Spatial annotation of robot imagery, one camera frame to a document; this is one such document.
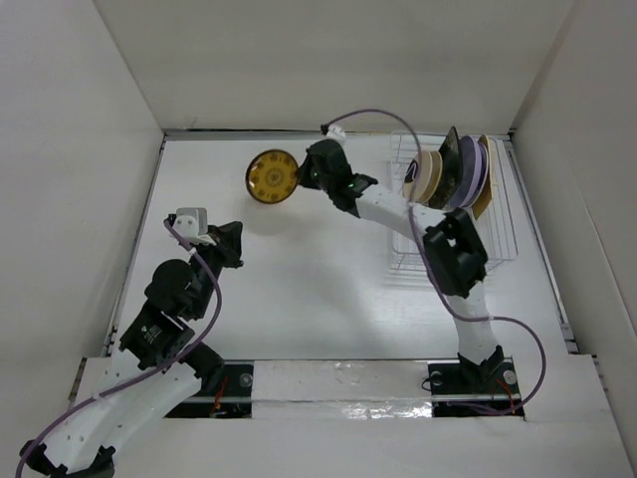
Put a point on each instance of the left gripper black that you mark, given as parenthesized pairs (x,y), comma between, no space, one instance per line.
(228,238)

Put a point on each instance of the cream plate black spot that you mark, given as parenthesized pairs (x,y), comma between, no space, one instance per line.
(417,176)

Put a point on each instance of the yellow woven square plate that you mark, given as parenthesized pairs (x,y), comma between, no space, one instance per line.
(485,198)

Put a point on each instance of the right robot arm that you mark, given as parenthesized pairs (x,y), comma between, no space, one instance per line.
(450,247)

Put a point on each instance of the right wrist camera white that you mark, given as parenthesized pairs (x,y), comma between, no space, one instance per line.
(334,132)

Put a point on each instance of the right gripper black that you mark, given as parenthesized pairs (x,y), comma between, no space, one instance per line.
(307,178)

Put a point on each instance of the purple round plate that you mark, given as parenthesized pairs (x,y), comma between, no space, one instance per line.
(475,171)

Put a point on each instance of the brown yellow round plate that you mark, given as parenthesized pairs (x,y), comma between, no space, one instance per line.
(272,176)

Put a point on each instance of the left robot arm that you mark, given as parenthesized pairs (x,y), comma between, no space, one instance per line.
(160,360)

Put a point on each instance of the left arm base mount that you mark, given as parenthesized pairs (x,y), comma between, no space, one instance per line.
(231,398)

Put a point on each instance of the black floral square plate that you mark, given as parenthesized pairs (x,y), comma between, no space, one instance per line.
(452,170)

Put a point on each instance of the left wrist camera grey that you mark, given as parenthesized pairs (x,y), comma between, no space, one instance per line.
(191,224)

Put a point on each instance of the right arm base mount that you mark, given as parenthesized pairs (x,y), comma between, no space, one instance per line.
(455,395)

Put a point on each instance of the white wire dish rack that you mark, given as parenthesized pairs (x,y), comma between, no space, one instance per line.
(495,225)

